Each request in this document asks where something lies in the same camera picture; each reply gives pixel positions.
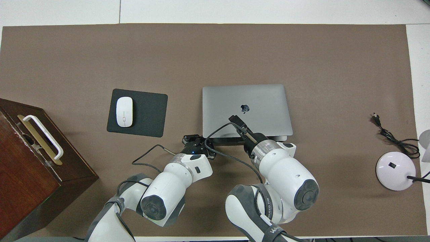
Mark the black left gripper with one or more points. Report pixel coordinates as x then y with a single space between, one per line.
198 147

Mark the black mouse pad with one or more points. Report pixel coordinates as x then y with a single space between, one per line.
149 114

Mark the white desk lamp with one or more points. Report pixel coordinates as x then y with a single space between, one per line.
394 169

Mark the silver grey laptop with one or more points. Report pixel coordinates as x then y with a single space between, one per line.
262 101

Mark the brown table mat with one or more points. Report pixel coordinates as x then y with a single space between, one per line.
235 50

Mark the dark brown wooden box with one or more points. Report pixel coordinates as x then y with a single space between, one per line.
27 181

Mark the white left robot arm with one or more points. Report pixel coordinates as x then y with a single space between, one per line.
171 185

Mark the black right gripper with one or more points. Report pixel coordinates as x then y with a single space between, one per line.
255 144

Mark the white computer mouse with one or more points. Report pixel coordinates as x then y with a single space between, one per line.
124 111

